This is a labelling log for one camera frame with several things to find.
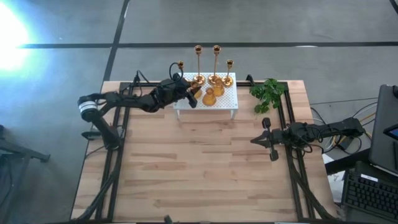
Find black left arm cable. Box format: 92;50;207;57
133;70;150;85

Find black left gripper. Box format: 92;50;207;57
156;73;199;110

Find black aluminium table frame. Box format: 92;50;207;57
73;74;335;223

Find black desk bar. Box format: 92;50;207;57
325;148;371;175

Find white paper sheet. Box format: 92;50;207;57
322;153;343;203

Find white perforated metal shelf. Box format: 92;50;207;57
173;72;239;121

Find dark grey laptop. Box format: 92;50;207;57
369;84;398;177

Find green potted plant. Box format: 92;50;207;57
249;78;287;114

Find small device with blue screen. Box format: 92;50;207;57
383;123;398;141

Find black keyboard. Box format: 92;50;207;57
341;169;398;222

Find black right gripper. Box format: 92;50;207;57
249;117;297;162

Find black metal stand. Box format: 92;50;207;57
0;124;50;224

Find black left wrist camera cable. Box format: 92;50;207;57
169;61;184;82

